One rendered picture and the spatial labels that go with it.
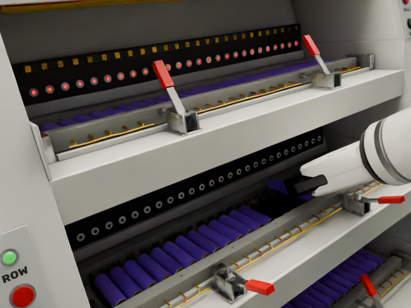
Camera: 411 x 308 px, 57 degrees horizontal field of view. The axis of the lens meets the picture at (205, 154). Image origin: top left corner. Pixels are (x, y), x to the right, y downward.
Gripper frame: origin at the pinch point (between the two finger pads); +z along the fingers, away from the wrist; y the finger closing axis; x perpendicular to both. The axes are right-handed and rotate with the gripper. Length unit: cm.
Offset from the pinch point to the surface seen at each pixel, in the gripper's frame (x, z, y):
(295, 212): 3.3, -1.1, 4.8
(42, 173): -11.5, -11.0, 37.8
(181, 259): 2.1, 2.3, 23.2
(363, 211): 7.4, -5.4, -4.2
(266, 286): 6.8, -11.4, 21.6
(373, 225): 10.3, -4.7, -5.6
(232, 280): 5.9, -5.4, 21.8
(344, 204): 5.7, -2.3, -4.3
